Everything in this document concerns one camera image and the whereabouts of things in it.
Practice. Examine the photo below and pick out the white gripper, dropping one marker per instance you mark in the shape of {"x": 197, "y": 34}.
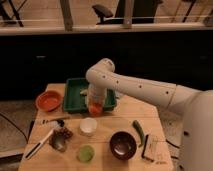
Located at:
{"x": 96, "y": 95}

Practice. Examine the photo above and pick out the red orange apple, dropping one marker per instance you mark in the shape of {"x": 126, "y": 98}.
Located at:
{"x": 95, "y": 109}

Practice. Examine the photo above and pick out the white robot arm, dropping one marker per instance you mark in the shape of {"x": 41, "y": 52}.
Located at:
{"x": 196, "y": 107}

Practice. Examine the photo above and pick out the white paper cup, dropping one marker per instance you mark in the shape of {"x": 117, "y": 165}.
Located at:
{"x": 88, "y": 126}

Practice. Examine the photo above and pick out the green cup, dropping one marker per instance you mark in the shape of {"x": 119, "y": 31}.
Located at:
{"x": 86, "y": 153}

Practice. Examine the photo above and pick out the metal measuring cup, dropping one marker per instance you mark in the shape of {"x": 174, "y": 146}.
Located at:
{"x": 57, "y": 142}

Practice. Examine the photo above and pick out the green plastic tray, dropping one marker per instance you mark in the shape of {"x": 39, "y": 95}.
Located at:
{"x": 74, "y": 102}

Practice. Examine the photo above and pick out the orange bowl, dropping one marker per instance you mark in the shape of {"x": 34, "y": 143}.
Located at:
{"x": 48, "y": 100}

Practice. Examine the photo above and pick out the brown pine cone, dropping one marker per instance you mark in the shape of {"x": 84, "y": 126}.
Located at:
{"x": 64, "y": 133}

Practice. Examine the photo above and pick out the metal fork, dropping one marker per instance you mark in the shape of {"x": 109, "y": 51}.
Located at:
{"x": 44, "y": 121}

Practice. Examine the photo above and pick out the green cucumber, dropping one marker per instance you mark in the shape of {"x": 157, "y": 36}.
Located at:
{"x": 139, "y": 130}

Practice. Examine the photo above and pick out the dark purple bowl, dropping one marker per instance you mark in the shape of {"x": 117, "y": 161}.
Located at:
{"x": 123, "y": 145}

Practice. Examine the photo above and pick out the scrubbing brush with black edge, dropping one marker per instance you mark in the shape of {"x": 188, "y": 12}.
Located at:
{"x": 150, "y": 147}

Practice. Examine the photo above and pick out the black office chair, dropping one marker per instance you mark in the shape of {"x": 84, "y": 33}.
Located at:
{"x": 128, "y": 12}

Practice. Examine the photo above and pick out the black handled knife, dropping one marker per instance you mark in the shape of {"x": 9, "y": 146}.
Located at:
{"x": 35, "y": 149}

